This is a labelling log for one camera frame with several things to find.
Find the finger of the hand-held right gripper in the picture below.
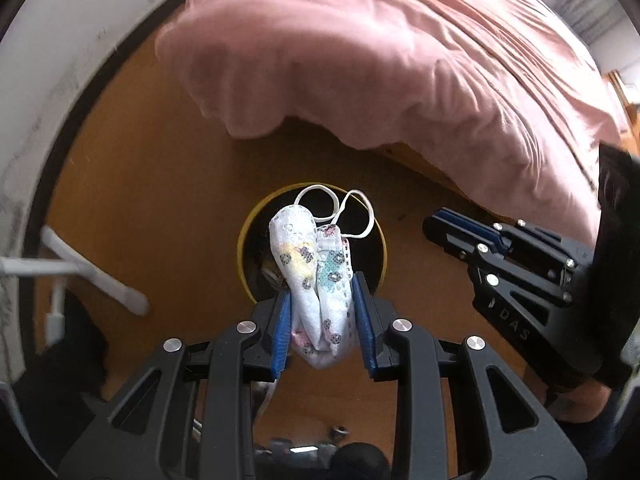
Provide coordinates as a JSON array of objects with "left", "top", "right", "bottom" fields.
[
  {"left": 434, "top": 207, "right": 596, "bottom": 267},
  {"left": 422, "top": 216, "right": 507, "bottom": 264}
]

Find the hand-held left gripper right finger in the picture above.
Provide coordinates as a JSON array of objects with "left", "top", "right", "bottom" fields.
[{"left": 350, "top": 270, "right": 588, "bottom": 480}]

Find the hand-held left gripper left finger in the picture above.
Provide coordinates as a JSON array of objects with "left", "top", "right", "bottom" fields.
[{"left": 59, "top": 292, "right": 293, "bottom": 480}]

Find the patterned white face mask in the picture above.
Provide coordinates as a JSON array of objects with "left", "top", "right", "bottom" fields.
[{"left": 268, "top": 185, "right": 376, "bottom": 370}]

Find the black bin with yellow rim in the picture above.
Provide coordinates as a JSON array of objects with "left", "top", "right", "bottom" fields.
[{"left": 237, "top": 182, "right": 388, "bottom": 306}]

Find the pink blanket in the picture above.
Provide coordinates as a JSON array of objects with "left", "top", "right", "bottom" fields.
[{"left": 155, "top": 0, "right": 631, "bottom": 241}]

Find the grey curtain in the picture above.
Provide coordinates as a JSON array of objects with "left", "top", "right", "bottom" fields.
[{"left": 535, "top": 0, "right": 626, "bottom": 46}]

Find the white charger cable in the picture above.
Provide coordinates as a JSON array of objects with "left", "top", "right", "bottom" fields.
[{"left": 0, "top": 257, "right": 71, "bottom": 347}]

